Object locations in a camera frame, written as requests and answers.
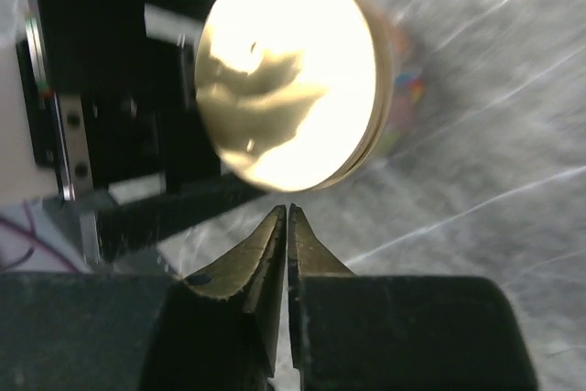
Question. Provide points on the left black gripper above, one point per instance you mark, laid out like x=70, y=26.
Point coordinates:
x=112, y=111

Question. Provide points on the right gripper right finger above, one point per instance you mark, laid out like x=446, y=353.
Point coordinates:
x=399, y=332

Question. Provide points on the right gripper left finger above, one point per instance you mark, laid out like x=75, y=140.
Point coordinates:
x=215, y=329

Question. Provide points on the white gold jar lid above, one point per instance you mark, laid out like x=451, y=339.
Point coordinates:
x=294, y=93

